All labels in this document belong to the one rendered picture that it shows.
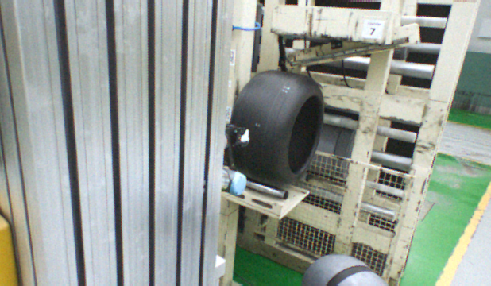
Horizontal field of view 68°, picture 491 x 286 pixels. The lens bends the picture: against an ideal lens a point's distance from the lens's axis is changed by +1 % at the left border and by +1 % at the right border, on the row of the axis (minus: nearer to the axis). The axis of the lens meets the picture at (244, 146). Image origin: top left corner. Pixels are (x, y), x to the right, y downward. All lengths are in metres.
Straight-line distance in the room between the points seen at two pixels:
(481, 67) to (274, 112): 9.20
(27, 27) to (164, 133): 0.18
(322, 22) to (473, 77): 8.83
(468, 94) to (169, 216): 10.31
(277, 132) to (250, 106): 0.18
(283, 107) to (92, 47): 1.28
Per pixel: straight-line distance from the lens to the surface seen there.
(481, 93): 10.59
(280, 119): 1.58
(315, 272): 0.60
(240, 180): 1.19
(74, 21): 0.36
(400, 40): 1.96
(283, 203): 1.80
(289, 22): 2.00
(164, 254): 0.51
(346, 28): 1.89
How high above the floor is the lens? 1.70
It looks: 19 degrees down
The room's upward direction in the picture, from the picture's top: 5 degrees clockwise
